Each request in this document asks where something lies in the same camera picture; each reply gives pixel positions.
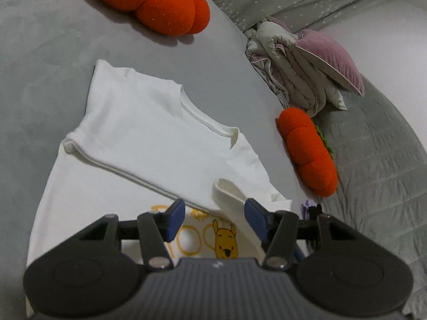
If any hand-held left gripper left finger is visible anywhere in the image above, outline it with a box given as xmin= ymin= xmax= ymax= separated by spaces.
xmin=77 ymin=199 xmax=185 ymax=270

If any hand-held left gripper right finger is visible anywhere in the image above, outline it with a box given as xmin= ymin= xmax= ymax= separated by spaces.
xmin=244 ymin=198 xmax=354 ymax=270

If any white long-sleeve shirt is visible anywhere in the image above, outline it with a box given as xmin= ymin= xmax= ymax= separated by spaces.
xmin=25 ymin=59 xmax=294 ymax=307

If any dark and purple clothes pile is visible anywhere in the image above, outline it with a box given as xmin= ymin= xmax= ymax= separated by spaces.
xmin=300 ymin=199 xmax=316 ymax=219

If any orange pumpkin cushion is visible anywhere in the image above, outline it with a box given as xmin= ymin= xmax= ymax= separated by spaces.
xmin=278 ymin=108 xmax=338 ymax=197
xmin=78 ymin=0 xmax=210 ymax=37

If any grey quilted blanket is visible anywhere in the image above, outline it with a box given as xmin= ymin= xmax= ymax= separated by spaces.
xmin=314 ymin=77 xmax=427 ymax=320

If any purple pillow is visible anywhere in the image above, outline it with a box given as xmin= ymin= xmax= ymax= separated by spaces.
xmin=294 ymin=28 xmax=365 ymax=97

